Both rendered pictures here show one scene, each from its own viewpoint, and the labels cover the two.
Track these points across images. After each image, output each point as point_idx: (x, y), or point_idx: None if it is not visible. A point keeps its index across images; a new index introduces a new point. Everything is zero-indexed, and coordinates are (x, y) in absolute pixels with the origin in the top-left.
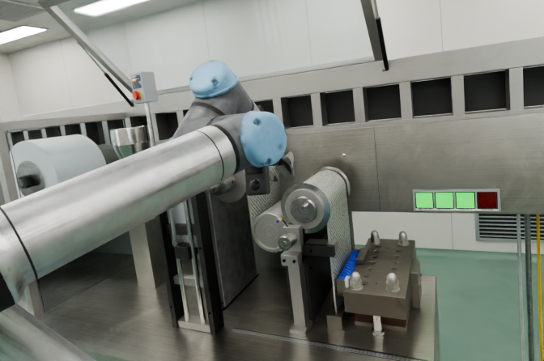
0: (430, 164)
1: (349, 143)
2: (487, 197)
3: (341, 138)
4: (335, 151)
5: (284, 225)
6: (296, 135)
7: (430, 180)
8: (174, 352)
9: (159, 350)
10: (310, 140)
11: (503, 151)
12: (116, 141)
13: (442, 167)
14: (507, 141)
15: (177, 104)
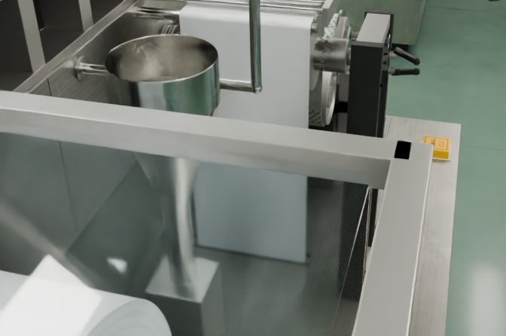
0: None
1: None
2: None
3: None
4: None
5: (336, 76)
6: None
7: None
8: (417, 280)
9: (418, 298)
10: None
11: None
12: (217, 93)
13: None
14: None
15: None
